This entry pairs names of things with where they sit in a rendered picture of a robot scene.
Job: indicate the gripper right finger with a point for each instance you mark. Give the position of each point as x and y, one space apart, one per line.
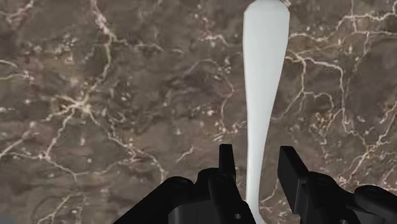
313 192

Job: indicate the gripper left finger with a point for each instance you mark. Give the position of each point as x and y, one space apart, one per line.
217 192

